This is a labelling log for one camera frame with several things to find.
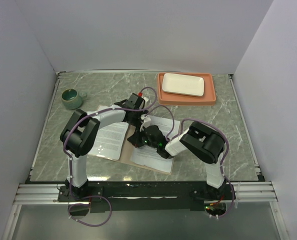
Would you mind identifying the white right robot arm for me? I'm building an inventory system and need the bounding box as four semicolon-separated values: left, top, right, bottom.
127;121;225;200

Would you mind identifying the green ceramic cup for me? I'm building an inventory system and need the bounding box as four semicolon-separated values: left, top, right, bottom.
61;88;88;110

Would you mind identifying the white rectangular plate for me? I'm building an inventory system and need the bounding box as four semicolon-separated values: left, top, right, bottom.
162;73;205;97

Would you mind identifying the brown paper folder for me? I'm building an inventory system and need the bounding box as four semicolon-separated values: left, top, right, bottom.
88;104;182;175

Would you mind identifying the terracotta rectangular tray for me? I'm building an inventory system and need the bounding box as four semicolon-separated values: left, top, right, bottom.
156;72;217;106

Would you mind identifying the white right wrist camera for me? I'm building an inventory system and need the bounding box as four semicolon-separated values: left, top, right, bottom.
139;114;152;132

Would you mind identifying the printed paper sheet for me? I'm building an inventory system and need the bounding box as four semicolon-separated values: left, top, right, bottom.
131;115;174;175
88;122;129;161

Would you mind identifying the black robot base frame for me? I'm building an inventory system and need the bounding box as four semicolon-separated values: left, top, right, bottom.
57;181;236;213

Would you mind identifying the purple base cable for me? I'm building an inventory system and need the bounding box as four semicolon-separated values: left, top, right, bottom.
67;194;113;228

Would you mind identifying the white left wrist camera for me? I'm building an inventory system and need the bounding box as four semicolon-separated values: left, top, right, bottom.
138;92;149;109

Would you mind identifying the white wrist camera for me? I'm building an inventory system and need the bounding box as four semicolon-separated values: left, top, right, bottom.
138;92;149;109
139;114;152;132

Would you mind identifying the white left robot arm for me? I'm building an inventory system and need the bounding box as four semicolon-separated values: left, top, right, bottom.
60;93;148;201

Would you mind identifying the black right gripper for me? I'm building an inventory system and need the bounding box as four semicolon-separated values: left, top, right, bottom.
129;126;159;150

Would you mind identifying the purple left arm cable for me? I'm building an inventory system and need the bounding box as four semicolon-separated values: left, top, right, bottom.
62;86;158;191

